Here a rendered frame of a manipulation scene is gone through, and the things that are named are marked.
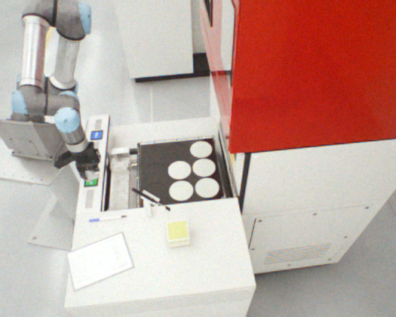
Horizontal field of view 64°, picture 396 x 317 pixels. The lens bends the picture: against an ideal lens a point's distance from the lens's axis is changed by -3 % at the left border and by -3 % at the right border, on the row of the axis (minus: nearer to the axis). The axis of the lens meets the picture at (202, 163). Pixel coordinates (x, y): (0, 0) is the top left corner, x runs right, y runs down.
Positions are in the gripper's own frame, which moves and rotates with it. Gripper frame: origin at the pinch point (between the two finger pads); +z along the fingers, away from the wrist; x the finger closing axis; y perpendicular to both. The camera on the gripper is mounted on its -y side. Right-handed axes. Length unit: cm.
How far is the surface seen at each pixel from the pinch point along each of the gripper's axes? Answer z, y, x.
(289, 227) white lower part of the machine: 32, 85, -16
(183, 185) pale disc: 7.7, 38.2, -2.4
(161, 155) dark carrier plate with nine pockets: 7.8, 29.6, 15.6
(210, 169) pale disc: 8, 50, 5
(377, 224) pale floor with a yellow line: 98, 170, 10
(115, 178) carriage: 9.7, 8.7, 6.4
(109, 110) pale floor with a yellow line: 98, -24, 154
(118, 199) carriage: 9.6, 10.2, -4.9
